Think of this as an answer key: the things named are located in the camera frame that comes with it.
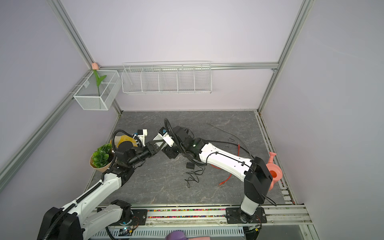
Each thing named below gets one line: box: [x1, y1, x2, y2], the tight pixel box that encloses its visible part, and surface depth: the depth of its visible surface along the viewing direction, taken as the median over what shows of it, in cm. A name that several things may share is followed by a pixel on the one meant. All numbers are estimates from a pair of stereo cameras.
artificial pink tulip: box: [91, 62, 107, 97], surface depth 92 cm
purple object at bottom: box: [165, 230, 189, 240], surface depth 71 cm
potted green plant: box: [89, 143, 115, 173], surface depth 81 cm
